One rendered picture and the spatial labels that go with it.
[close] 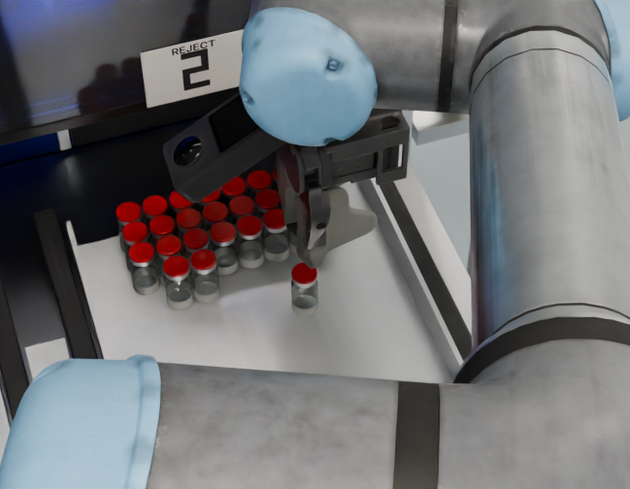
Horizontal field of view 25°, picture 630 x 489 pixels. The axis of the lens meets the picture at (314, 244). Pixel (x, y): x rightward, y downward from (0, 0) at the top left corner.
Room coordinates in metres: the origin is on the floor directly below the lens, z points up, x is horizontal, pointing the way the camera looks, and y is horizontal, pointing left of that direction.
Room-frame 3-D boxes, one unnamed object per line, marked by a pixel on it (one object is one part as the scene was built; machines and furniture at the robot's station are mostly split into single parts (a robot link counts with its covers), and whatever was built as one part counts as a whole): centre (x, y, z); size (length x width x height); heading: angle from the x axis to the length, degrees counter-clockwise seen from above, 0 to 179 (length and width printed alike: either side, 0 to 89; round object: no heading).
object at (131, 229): (0.76, 0.07, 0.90); 0.18 x 0.02 x 0.05; 108
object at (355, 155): (0.70, -0.01, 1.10); 0.09 x 0.08 x 0.12; 108
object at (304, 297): (0.69, 0.01, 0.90); 0.02 x 0.02 x 0.04
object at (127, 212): (0.78, 0.08, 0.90); 0.18 x 0.02 x 0.05; 108
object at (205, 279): (0.70, 0.09, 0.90); 0.02 x 0.02 x 0.05
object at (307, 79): (0.59, -0.02, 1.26); 0.11 x 0.11 x 0.08; 85
